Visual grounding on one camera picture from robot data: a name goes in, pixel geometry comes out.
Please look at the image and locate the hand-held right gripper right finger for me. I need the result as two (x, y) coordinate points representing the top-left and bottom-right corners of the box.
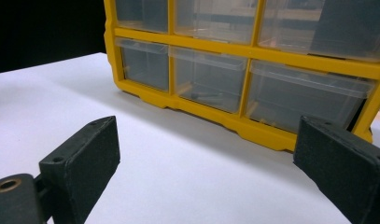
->
(292, 114), (380, 224)

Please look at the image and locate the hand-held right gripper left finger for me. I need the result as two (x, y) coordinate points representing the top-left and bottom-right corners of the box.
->
(37, 115), (121, 224)

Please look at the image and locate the yellow and black organizer cabinet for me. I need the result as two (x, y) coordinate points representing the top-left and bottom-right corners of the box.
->
(103, 0), (380, 152)

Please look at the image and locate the clear plastic pull-out drawer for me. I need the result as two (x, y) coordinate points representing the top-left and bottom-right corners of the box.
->
(168, 46), (248, 115)

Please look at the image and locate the grid of clear drawers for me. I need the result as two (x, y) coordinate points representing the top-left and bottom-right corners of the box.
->
(114, 0), (380, 134)

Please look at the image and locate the dark curtain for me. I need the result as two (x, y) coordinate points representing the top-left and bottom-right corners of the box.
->
(0, 0), (108, 76)

